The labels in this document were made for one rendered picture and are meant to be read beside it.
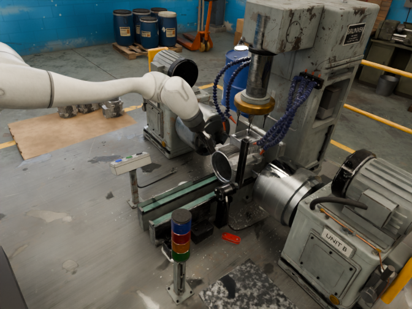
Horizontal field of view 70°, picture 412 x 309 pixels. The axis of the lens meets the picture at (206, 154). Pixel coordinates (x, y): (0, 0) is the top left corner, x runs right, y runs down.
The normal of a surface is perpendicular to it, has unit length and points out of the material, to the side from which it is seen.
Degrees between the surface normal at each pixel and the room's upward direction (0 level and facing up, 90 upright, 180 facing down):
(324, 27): 90
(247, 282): 0
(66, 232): 0
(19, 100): 100
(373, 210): 90
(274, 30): 90
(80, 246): 0
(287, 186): 40
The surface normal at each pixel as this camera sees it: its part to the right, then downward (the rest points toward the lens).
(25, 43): 0.66, 0.47
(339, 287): -0.80, 0.31
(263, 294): 0.06, -0.81
